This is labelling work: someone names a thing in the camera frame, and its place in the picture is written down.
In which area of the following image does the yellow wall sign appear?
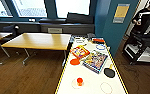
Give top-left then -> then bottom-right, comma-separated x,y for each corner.
112,3 -> 131,25

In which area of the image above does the black floor cable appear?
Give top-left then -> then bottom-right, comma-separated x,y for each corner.
119,63 -> 149,93

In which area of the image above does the white storage box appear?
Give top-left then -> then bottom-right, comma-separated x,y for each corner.
136,46 -> 150,65

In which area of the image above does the colourful board game box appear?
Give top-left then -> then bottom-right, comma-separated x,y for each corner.
81,49 -> 110,75

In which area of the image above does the flat red object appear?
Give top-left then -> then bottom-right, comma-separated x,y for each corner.
91,38 -> 106,45

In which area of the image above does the small grey box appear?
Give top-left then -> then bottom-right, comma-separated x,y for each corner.
87,32 -> 96,40

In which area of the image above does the red yellow game box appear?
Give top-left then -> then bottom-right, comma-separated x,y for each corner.
69,45 -> 92,61

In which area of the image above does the grey wall vent panel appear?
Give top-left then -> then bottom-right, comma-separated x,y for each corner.
47,27 -> 63,35

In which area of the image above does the white blue-rimmed bowl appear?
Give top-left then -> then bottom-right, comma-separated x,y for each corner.
94,43 -> 108,52

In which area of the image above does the dark window bench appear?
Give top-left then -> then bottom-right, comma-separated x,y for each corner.
0,19 -> 96,36

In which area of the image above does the small orange cup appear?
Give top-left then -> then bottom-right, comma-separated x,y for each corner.
76,77 -> 84,87

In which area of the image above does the dark office chair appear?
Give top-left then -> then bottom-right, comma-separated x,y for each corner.
2,24 -> 22,38

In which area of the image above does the person in dark shirt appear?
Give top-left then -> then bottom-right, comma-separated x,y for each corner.
130,0 -> 150,36

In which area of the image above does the flat orange disc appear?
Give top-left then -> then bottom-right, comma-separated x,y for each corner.
69,58 -> 82,66

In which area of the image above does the yellow-legged gaming table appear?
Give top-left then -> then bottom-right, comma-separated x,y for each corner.
53,34 -> 129,94

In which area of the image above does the clear plastic container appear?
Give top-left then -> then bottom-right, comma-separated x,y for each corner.
73,37 -> 88,45

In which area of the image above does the dark padded backrest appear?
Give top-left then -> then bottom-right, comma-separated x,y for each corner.
66,11 -> 95,25

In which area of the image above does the bright window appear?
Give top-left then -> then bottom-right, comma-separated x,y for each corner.
54,0 -> 92,20
12,0 -> 48,19
0,0 -> 14,19

